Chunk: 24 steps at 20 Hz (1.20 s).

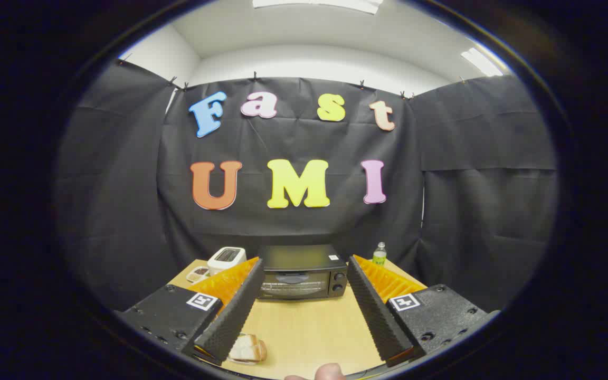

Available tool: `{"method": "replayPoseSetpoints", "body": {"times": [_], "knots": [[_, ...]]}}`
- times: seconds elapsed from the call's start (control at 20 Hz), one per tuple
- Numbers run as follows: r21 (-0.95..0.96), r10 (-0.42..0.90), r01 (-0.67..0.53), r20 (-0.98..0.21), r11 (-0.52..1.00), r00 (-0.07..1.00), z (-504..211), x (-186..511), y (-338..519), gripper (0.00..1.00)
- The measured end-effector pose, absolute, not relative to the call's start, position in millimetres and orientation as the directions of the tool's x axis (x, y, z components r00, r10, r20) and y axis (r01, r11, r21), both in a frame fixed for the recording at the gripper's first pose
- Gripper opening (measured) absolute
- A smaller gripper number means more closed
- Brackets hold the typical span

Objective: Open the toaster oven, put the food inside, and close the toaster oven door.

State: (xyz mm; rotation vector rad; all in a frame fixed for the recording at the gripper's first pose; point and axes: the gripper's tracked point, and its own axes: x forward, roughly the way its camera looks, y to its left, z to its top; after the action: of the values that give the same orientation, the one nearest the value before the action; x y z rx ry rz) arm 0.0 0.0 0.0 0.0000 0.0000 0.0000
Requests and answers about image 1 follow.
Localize white bread sandwich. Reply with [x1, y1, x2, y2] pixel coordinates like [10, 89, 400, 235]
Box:
[229, 334, 268, 363]

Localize black toaster oven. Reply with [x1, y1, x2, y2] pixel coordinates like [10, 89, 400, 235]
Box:
[258, 244, 348, 300]

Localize wide ceiling light panel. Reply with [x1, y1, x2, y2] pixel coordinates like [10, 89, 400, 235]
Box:
[253, 0, 384, 15]

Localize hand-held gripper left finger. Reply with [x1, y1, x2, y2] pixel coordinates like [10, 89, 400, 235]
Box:
[117, 257, 265, 366]

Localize white pop-up toaster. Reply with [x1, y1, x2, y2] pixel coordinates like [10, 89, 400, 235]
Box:
[207, 246, 246, 276]

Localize narrow ceiling light panel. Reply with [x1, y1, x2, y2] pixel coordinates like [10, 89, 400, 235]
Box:
[461, 47, 504, 78]

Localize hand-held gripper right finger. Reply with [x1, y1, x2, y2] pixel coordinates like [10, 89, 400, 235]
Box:
[346, 255, 500, 368]

